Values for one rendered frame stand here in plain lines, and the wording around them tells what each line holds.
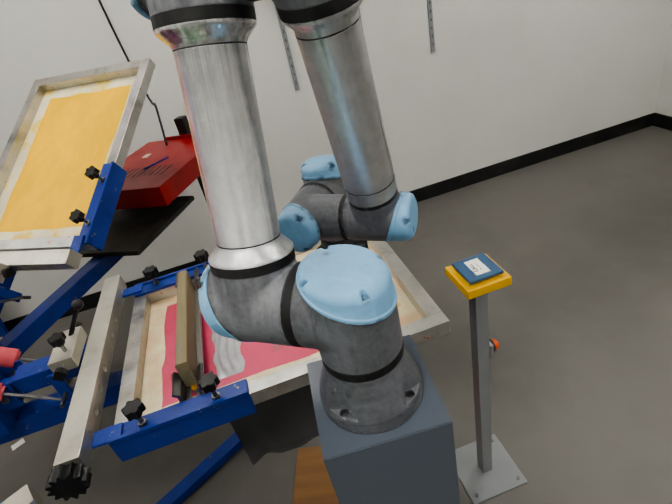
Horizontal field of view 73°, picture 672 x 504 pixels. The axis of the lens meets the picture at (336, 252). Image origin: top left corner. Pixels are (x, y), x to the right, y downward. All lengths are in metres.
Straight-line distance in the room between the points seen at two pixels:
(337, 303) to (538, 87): 3.53
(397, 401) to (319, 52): 0.44
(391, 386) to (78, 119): 1.74
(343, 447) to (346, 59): 0.49
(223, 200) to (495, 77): 3.26
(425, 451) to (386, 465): 0.06
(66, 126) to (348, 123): 1.66
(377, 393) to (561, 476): 1.48
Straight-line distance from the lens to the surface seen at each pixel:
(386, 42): 3.27
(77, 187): 1.88
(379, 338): 0.57
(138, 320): 1.44
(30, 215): 1.97
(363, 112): 0.58
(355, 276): 0.54
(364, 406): 0.63
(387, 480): 0.73
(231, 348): 1.23
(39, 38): 3.14
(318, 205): 0.72
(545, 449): 2.10
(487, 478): 2.00
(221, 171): 0.56
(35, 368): 1.40
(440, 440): 0.69
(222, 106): 0.55
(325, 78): 0.55
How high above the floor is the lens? 1.74
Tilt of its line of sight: 33 degrees down
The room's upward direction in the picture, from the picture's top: 14 degrees counter-clockwise
